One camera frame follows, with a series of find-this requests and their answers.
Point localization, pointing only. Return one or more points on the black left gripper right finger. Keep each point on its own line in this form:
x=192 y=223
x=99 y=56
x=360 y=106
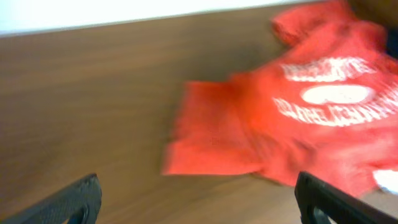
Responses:
x=320 y=202

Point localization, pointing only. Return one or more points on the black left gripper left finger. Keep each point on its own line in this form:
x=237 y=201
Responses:
x=79 y=202

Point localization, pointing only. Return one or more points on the red soccer t-shirt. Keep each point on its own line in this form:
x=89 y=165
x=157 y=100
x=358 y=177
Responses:
x=327 y=106

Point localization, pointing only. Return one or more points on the dark clothes pile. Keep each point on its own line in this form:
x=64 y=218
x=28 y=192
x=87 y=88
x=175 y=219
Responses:
x=392 y=43

